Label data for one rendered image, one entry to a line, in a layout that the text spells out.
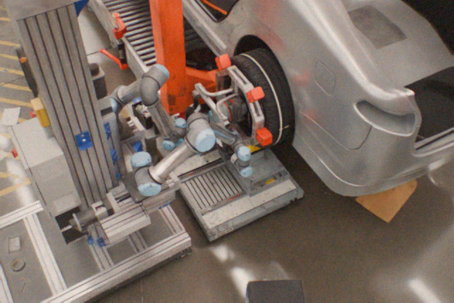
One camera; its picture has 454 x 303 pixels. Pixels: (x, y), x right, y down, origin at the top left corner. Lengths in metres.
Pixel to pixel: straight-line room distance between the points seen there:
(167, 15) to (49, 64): 1.06
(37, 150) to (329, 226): 2.20
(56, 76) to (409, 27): 2.64
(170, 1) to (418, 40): 1.88
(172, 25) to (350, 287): 2.14
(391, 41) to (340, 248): 1.56
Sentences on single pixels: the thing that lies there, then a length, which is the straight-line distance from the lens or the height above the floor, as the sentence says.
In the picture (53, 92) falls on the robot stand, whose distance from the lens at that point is 2.47.
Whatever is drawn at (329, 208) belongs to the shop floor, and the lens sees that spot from 3.95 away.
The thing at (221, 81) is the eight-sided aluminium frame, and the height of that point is 0.87.
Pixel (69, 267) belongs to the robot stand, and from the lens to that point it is 3.50.
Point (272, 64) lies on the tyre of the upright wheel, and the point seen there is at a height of 1.18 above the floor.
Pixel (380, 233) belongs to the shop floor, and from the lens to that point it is 3.93.
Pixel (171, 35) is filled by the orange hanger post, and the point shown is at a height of 1.25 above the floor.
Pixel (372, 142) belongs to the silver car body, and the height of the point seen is 1.31.
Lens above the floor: 3.21
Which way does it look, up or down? 48 degrees down
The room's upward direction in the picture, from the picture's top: 1 degrees clockwise
